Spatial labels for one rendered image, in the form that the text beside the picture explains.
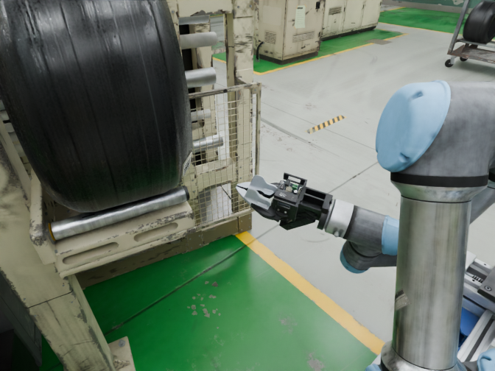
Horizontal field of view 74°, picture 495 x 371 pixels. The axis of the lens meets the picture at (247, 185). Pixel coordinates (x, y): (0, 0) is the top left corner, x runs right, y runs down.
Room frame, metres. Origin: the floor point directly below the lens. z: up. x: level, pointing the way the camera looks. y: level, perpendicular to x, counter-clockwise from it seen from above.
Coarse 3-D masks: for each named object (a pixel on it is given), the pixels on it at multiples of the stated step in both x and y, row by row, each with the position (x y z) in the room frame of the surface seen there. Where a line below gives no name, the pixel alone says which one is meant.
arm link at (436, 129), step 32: (416, 96) 0.39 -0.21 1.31; (448, 96) 0.37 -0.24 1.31; (480, 96) 0.38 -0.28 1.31; (384, 128) 0.42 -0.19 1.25; (416, 128) 0.35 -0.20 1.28; (448, 128) 0.35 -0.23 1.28; (480, 128) 0.35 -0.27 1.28; (384, 160) 0.39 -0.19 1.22; (416, 160) 0.35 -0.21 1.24; (448, 160) 0.34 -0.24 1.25; (480, 160) 0.34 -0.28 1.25; (416, 192) 0.34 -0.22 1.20; (448, 192) 0.32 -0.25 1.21; (416, 224) 0.32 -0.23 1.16; (448, 224) 0.31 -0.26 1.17; (416, 256) 0.30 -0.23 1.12; (448, 256) 0.29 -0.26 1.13; (416, 288) 0.28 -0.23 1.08; (448, 288) 0.27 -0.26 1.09; (416, 320) 0.26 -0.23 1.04; (448, 320) 0.25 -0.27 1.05; (384, 352) 0.26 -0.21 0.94; (416, 352) 0.23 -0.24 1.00; (448, 352) 0.23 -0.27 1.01
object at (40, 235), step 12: (36, 180) 0.72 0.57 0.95; (36, 192) 0.67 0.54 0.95; (36, 204) 0.62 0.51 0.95; (48, 204) 0.68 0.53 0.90; (36, 216) 0.58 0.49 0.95; (48, 216) 0.62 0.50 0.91; (36, 228) 0.54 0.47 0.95; (48, 228) 0.56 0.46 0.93; (36, 240) 0.51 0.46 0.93; (48, 240) 0.53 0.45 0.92; (48, 252) 0.52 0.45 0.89
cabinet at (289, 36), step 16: (272, 0) 5.38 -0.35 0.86; (288, 0) 5.21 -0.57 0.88; (304, 0) 5.43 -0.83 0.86; (320, 0) 5.68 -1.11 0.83; (272, 16) 5.37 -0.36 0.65; (288, 16) 5.22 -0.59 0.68; (304, 16) 5.46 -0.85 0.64; (320, 16) 5.71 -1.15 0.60; (272, 32) 5.36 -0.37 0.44; (288, 32) 5.24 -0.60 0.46; (304, 32) 5.48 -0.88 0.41; (320, 32) 5.75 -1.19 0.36; (272, 48) 5.35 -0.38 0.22; (288, 48) 5.25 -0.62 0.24; (304, 48) 5.50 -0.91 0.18
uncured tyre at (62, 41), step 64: (0, 0) 0.55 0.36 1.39; (64, 0) 0.58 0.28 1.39; (128, 0) 0.62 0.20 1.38; (0, 64) 0.51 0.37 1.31; (64, 64) 0.52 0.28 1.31; (128, 64) 0.56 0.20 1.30; (64, 128) 0.49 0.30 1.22; (128, 128) 0.53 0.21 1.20; (64, 192) 0.50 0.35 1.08; (128, 192) 0.56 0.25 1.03
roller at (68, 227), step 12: (168, 192) 0.71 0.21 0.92; (180, 192) 0.71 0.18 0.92; (132, 204) 0.66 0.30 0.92; (144, 204) 0.66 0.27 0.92; (156, 204) 0.67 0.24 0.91; (168, 204) 0.69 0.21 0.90; (72, 216) 0.61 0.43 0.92; (84, 216) 0.61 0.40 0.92; (96, 216) 0.61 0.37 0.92; (108, 216) 0.62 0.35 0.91; (120, 216) 0.63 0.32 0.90; (132, 216) 0.64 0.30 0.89; (60, 228) 0.57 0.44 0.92; (72, 228) 0.58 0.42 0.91; (84, 228) 0.59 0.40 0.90
